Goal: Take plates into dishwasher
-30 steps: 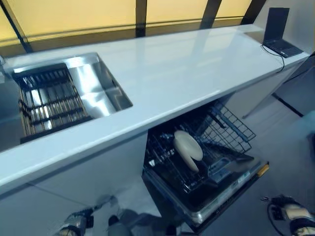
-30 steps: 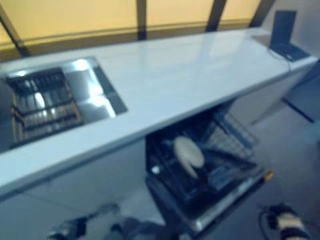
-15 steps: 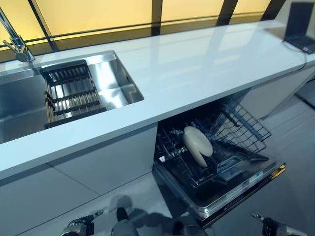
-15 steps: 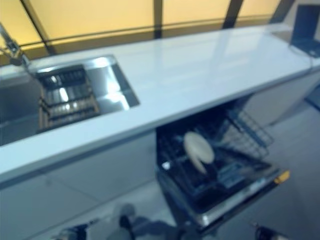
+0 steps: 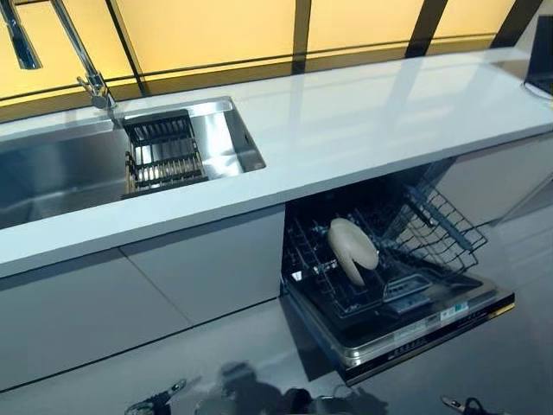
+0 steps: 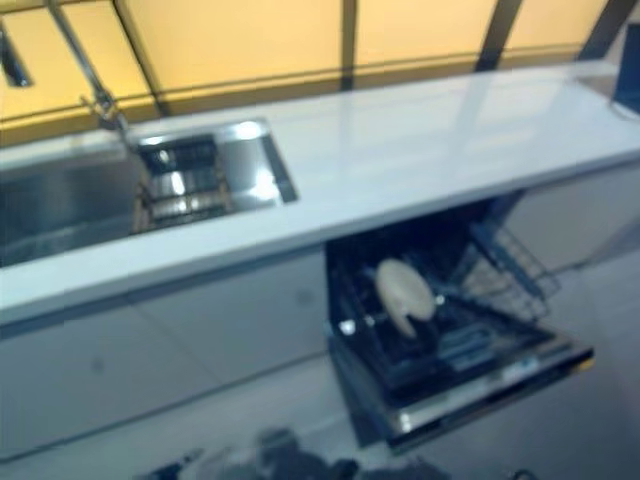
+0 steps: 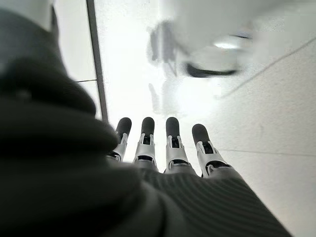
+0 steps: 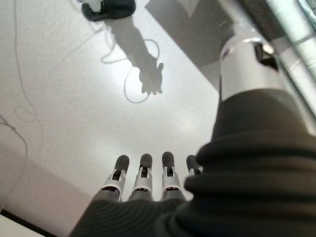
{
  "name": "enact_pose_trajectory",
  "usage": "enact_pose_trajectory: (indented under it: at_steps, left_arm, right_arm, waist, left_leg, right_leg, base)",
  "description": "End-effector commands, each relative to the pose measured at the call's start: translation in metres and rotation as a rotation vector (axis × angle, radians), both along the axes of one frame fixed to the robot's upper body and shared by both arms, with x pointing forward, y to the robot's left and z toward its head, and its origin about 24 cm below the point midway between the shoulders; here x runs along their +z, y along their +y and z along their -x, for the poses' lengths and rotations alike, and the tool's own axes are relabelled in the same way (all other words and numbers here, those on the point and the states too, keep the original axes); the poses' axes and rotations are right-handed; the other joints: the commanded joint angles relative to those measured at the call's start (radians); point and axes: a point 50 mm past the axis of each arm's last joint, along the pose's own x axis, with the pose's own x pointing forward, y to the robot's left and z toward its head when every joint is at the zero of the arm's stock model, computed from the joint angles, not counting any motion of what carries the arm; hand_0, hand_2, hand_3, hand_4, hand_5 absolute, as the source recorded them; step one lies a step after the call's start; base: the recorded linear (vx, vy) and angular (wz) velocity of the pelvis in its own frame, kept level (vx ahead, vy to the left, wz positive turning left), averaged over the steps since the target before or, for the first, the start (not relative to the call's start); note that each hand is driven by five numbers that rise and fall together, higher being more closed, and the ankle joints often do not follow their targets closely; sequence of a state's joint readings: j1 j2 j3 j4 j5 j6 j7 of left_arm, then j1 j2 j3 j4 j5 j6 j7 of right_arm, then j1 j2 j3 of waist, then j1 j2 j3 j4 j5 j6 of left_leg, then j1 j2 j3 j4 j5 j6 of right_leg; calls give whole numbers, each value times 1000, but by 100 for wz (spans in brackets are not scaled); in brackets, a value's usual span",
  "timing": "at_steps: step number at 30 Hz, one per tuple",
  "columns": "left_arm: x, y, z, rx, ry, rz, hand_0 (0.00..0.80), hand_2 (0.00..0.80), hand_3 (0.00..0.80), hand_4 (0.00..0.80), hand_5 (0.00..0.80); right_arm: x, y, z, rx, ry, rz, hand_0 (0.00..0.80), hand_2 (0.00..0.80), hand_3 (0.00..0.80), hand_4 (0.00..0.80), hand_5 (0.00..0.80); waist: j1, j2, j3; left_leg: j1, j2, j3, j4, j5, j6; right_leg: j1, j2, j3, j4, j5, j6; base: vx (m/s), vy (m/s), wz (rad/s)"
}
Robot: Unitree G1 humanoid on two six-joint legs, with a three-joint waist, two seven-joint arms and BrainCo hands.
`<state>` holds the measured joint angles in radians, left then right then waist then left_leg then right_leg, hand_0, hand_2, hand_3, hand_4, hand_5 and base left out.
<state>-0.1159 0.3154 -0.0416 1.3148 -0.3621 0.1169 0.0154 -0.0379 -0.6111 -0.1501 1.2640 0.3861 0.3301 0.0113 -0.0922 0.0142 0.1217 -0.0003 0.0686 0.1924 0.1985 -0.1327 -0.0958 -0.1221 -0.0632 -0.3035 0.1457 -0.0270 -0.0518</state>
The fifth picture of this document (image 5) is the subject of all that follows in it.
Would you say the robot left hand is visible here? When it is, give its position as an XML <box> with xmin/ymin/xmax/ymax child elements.
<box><xmin>129</xmin><ymin>379</ymin><xmax>188</xmax><ymax>415</ymax></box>

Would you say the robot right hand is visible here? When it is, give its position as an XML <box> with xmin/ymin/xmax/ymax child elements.
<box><xmin>440</xmin><ymin>393</ymin><xmax>492</xmax><ymax>415</ymax></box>

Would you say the dishwasher detergent dispenser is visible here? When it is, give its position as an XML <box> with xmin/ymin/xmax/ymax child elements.
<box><xmin>382</xmin><ymin>272</ymin><xmax>434</xmax><ymax>315</ymax></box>

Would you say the white cabinet door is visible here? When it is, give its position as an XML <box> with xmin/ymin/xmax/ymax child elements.
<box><xmin>0</xmin><ymin>248</ymin><xmax>194</xmax><ymax>393</ymax></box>
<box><xmin>119</xmin><ymin>204</ymin><xmax>287</xmax><ymax>329</ymax></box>
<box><xmin>435</xmin><ymin>133</ymin><xmax>553</xmax><ymax>227</ymax></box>

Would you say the stainless steel sink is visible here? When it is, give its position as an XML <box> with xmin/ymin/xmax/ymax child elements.
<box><xmin>0</xmin><ymin>95</ymin><xmax>267</xmax><ymax>231</ymax></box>

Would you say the black sink drying rack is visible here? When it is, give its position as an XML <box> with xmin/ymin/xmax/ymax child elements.
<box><xmin>123</xmin><ymin>110</ymin><xmax>218</xmax><ymax>196</ymax></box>

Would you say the chrome gooseneck faucet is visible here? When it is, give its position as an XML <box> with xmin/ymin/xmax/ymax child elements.
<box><xmin>0</xmin><ymin>0</ymin><xmax>118</xmax><ymax>131</ymax></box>

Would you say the black boxy appliance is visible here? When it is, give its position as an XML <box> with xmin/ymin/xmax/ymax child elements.
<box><xmin>524</xmin><ymin>15</ymin><xmax>553</xmax><ymax>99</ymax></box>

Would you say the dark wire cup basket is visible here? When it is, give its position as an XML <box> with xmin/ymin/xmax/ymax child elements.
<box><xmin>379</xmin><ymin>172</ymin><xmax>490</xmax><ymax>274</ymax></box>

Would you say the dark window frame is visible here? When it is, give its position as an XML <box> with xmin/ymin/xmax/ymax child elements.
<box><xmin>0</xmin><ymin>0</ymin><xmax>541</xmax><ymax>118</ymax></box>

